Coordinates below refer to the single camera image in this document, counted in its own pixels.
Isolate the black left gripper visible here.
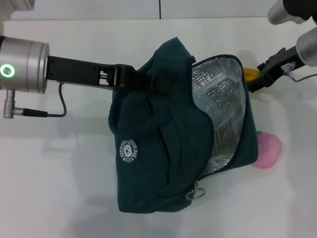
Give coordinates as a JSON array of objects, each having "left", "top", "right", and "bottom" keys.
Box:
[{"left": 47, "top": 56, "right": 173, "bottom": 94}]

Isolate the dark left gripper cable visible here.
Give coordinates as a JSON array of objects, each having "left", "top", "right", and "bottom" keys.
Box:
[{"left": 2, "top": 83, "right": 67, "bottom": 119}]

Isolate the pink toy peach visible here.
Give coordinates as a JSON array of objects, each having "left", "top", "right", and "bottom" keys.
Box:
[{"left": 251, "top": 130, "right": 283, "bottom": 170}]

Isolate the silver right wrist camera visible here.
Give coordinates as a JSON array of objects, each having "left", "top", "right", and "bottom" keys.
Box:
[{"left": 268, "top": 0, "right": 317, "bottom": 25}]

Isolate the dark gripper cable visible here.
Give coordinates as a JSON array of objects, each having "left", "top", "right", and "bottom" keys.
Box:
[
  {"left": 281, "top": 63, "right": 317, "bottom": 82},
  {"left": 2, "top": 83, "right": 67, "bottom": 119}
]

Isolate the yellow toy banana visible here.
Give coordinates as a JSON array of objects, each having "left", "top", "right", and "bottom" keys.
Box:
[{"left": 242, "top": 66, "right": 262, "bottom": 86}]

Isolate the white panel cabinet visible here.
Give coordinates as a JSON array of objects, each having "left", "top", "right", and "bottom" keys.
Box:
[{"left": 9, "top": 0, "right": 273, "bottom": 22}]

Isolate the dark right gripper cable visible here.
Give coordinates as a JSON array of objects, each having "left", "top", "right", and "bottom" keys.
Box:
[{"left": 281, "top": 63, "right": 317, "bottom": 82}]

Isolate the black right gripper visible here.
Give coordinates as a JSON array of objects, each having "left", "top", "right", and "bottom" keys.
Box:
[{"left": 250, "top": 46, "right": 304, "bottom": 94}]

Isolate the dark teal lunch bag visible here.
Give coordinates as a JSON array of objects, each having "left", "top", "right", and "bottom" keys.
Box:
[{"left": 108, "top": 36, "right": 260, "bottom": 214}]

